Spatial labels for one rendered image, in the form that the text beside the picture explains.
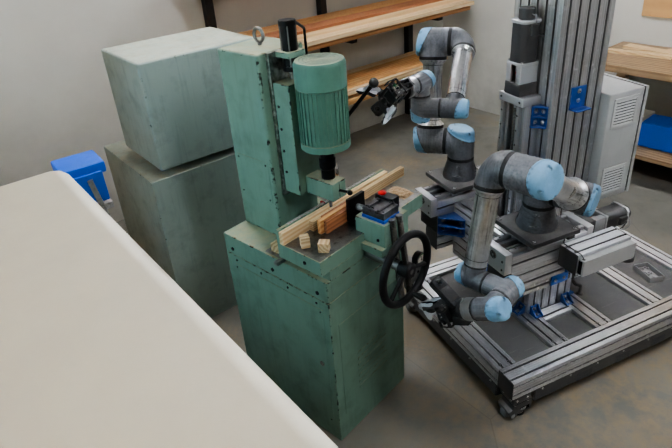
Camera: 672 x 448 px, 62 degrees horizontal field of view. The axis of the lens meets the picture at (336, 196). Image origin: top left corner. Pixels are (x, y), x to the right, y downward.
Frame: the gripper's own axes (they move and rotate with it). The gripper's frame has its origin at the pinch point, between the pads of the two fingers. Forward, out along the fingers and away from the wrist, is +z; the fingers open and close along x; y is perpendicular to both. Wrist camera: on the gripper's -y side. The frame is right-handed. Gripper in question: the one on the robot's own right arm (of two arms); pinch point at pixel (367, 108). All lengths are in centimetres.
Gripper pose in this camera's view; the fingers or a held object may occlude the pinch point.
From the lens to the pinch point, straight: 196.2
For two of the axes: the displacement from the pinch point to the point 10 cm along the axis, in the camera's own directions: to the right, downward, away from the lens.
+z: -6.7, 3.9, -6.3
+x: 6.0, 7.9, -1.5
